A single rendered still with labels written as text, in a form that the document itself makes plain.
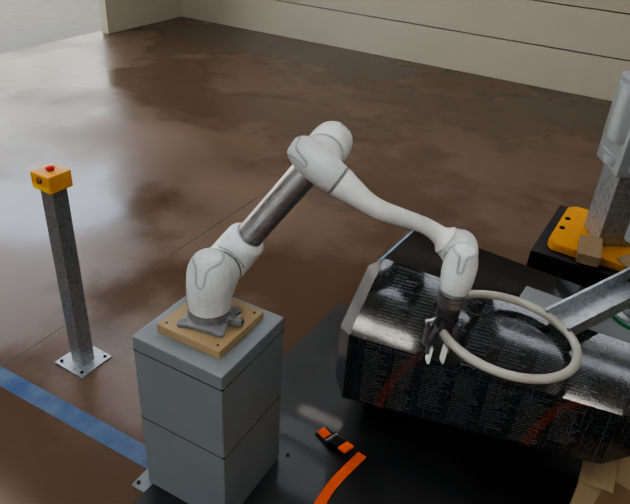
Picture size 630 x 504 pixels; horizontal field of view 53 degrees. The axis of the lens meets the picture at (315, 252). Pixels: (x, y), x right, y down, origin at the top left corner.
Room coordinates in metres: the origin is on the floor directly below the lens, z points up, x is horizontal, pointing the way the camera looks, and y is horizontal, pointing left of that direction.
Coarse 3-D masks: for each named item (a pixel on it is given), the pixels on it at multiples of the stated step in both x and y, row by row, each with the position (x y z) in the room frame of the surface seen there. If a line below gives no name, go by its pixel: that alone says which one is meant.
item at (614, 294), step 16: (624, 272) 1.97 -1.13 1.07; (592, 288) 1.91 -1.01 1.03; (608, 288) 1.95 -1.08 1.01; (624, 288) 1.94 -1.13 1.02; (560, 304) 1.85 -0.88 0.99; (576, 304) 1.89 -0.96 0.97; (592, 304) 1.88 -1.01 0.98; (608, 304) 1.87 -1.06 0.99; (624, 304) 1.83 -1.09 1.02; (576, 320) 1.81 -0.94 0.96; (592, 320) 1.77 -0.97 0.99
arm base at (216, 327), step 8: (232, 312) 1.83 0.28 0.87; (240, 312) 1.88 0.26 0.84; (184, 320) 1.79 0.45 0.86; (192, 320) 1.78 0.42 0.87; (200, 320) 1.76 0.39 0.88; (208, 320) 1.76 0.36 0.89; (216, 320) 1.77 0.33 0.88; (224, 320) 1.79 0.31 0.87; (232, 320) 1.79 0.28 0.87; (240, 320) 1.80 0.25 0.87; (192, 328) 1.76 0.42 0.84; (200, 328) 1.75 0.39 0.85; (208, 328) 1.75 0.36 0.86; (216, 328) 1.75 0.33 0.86; (224, 328) 1.76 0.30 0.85; (216, 336) 1.73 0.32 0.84
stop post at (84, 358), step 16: (32, 176) 2.44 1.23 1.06; (48, 176) 2.41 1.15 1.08; (64, 176) 2.46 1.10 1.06; (48, 192) 2.40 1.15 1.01; (64, 192) 2.47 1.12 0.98; (48, 208) 2.44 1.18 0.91; (64, 208) 2.46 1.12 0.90; (48, 224) 2.45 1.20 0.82; (64, 224) 2.45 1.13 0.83; (64, 240) 2.44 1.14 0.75; (64, 256) 2.42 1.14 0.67; (64, 272) 2.42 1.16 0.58; (80, 272) 2.49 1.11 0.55; (64, 288) 2.43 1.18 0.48; (80, 288) 2.47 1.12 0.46; (64, 304) 2.45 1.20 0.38; (80, 304) 2.46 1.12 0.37; (80, 320) 2.45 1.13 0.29; (80, 336) 2.43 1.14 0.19; (80, 352) 2.42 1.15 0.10; (96, 352) 2.53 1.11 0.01; (64, 368) 2.40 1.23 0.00; (80, 368) 2.40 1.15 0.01
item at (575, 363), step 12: (504, 300) 1.91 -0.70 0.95; (516, 300) 1.90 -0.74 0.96; (540, 312) 1.84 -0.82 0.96; (564, 324) 1.77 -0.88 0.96; (444, 336) 1.61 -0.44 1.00; (456, 348) 1.56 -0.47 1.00; (576, 348) 1.64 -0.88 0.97; (468, 360) 1.51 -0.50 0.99; (480, 360) 1.50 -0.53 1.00; (576, 360) 1.57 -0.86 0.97; (492, 372) 1.47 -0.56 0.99; (504, 372) 1.47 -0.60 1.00; (516, 372) 1.47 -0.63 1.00; (564, 372) 1.50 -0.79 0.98
